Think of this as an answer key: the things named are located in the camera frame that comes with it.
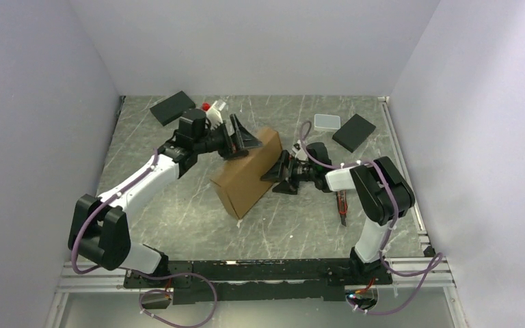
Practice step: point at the right black foam block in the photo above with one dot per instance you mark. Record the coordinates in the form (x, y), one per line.
(353, 133)

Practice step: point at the brown cardboard express box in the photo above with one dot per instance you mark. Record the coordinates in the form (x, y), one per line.
(238, 184)

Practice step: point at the aluminium frame rail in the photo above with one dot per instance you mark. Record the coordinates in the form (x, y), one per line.
(419, 272)

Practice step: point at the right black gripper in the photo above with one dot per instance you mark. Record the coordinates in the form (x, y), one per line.
(275, 172)

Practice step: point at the translucent white plastic box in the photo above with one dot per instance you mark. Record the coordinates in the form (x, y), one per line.
(326, 123)

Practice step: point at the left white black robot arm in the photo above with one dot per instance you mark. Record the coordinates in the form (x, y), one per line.
(99, 235)

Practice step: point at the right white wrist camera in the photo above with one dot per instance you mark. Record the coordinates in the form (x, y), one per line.
(299, 152)

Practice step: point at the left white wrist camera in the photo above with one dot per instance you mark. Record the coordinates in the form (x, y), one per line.
(213, 112)

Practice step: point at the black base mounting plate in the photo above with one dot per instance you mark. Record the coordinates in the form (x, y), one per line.
(249, 280)

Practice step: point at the red black utility knife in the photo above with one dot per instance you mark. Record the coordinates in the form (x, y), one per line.
(342, 207)

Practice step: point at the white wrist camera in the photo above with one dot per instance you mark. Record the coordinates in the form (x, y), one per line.
(299, 152)
(213, 112)

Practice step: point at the left black foam block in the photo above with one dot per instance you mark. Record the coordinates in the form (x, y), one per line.
(172, 108)

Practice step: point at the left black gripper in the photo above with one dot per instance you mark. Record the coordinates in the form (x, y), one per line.
(245, 140)

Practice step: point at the black foam block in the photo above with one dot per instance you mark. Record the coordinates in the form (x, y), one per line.
(172, 108)
(353, 133)

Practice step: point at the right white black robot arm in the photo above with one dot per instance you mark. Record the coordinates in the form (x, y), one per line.
(383, 193)

